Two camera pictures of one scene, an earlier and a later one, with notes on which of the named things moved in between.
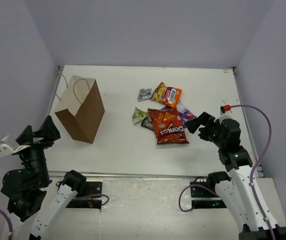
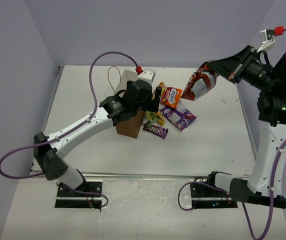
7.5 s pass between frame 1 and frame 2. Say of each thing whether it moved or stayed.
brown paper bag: moved
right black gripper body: moved
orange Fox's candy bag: stayed
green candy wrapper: moved
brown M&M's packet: moved
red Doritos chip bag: moved
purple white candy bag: stayed
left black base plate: stayed
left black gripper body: moved
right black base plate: stayed
